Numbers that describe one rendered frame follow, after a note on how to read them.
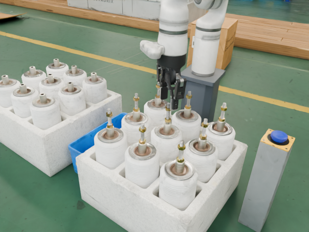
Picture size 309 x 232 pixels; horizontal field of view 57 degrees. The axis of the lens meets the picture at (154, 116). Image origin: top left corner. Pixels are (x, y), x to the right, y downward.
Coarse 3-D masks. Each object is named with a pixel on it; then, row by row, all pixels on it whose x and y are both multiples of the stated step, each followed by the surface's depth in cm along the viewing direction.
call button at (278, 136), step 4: (272, 132) 73; (276, 132) 73; (280, 132) 73; (272, 136) 72; (276, 136) 71; (280, 136) 71; (284, 136) 71; (276, 140) 72; (280, 140) 71; (284, 140) 71
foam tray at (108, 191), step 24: (240, 144) 93; (96, 168) 81; (120, 168) 81; (216, 168) 86; (240, 168) 96; (96, 192) 86; (120, 192) 78; (144, 192) 74; (216, 192) 79; (120, 216) 83; (144, 216) 76; (168, 216) 69; (192, 216) 68; (216, 216) 90
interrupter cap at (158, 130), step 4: (160, 124) 88; (156, 128) 86; (160, 128) 86; (172, 128) 87; (176, 128) 87; (156, 132) 85; (160, 132) 85; (172, 132) 85; (176, 132) 85; (160, 136) 83; (164, 136) 83; (168, 136) 83; (172, 136) 83; (176, 136) 83
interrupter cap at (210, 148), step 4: (192, 140) 81; (196, 140) 82; (208, 140) 82; (192, 144) 80; (196, 144) 81; (208, 144) 80; (212, 144) 80; (192, 148) 79; (196, 148) 79; (208, 148) 79; (212, 148) 79; (196, 152) 77; (200, 152) 77; (204, 152) 77; (208, 152) 77; (212, 152) 77
